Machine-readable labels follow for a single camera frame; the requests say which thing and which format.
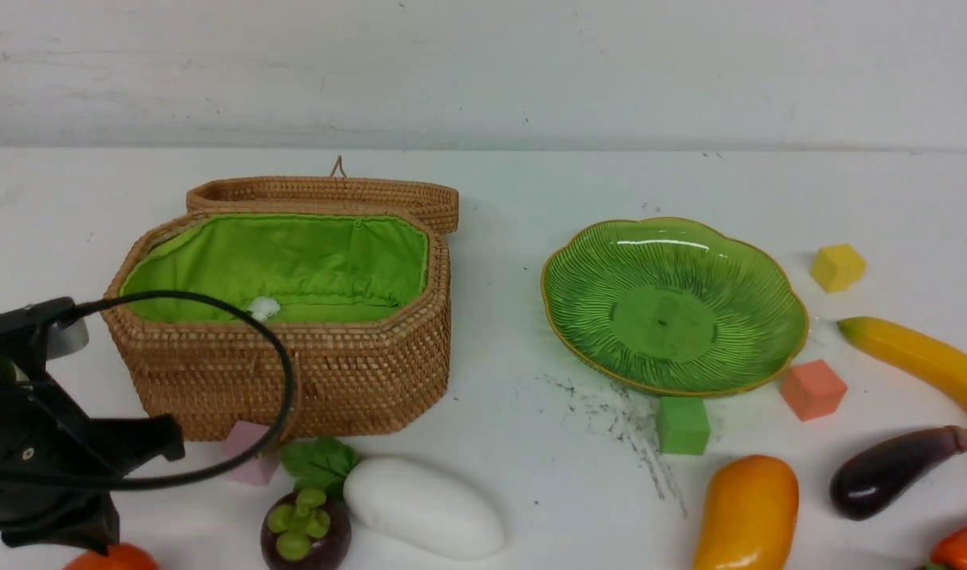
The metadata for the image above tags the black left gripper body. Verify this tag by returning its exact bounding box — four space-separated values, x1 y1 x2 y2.
0 389 185 554

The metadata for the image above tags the orange persimmon with green leaf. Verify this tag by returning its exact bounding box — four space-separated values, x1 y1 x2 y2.
63 542 158 570

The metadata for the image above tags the purple mangosteen with green calyx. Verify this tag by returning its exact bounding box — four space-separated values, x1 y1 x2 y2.
260 489 352 569

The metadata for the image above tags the white radish with green leaves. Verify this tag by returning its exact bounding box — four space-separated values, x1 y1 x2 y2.
281 438 508 561

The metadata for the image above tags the pink foam cube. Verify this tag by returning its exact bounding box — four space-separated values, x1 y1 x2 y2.
220 420 281 486

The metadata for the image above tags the woven rattan basket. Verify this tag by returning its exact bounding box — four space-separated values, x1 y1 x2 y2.
102 204 451 441

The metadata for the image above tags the woven rattan basket lid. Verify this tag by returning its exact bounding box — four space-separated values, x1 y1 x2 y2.
186 156 460 234

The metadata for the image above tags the green foam cube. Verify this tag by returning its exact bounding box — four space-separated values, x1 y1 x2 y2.
656 397 711 457

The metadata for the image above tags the green glass plate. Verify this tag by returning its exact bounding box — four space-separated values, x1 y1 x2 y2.
540 217 809 397

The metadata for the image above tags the yellow orange mango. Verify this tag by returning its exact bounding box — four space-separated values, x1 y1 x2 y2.
691 454 801 569

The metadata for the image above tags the orange foam cube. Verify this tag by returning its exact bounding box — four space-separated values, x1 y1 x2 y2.
779 359 847 422

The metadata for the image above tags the yellow foam cube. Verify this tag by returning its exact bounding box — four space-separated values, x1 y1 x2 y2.
809 243 867 295

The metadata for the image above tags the dark purple eggplant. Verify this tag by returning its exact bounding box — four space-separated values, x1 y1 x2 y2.
828 425 967 522

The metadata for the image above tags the yellow banana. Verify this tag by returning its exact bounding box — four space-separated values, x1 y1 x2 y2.
836 317 967 415

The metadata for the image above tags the orange carrot with green leaves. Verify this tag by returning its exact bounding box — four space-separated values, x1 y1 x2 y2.
920 526 967 569

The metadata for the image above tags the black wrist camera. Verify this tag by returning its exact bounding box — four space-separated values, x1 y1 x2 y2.
0 297 89 383

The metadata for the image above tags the black camera cable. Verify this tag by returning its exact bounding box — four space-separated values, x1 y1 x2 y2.
0 291 295 490

